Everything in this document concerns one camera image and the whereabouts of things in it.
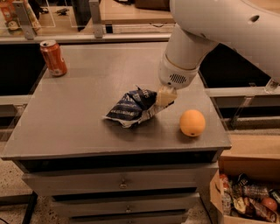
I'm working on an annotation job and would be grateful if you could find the orange-red soda can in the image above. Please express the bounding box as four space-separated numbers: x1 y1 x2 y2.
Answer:
40 40 67 77

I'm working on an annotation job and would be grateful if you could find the grey metal railing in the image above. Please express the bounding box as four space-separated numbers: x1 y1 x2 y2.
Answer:
0 0 174 44

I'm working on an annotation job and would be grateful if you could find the blue chip bag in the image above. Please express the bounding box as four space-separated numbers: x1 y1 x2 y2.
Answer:
104 87 174 128

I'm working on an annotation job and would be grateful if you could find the colourful snack box background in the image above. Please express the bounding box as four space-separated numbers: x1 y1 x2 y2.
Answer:
0 0 42 35

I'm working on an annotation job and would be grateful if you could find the orange fruit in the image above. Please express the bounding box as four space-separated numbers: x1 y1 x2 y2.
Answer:
179 109 206 137

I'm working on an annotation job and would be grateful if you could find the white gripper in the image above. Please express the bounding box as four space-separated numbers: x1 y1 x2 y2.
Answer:
156 52 201 107

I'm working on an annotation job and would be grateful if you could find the red apple in box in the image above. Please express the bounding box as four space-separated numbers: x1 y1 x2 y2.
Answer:
261 198 277 211

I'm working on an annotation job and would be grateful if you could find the clear plastic bottle in box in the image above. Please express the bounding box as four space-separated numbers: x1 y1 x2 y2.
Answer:
232 185 269 199

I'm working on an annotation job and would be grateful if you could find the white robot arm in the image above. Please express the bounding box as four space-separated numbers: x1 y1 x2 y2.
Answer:
156 0 280 107

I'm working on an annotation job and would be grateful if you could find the cardboard box of snacks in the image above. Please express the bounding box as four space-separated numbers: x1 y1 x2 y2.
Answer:
210 156 280 224

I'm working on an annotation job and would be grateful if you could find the grey drawer cabinet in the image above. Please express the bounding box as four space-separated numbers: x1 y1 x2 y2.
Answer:
2 42 231 224

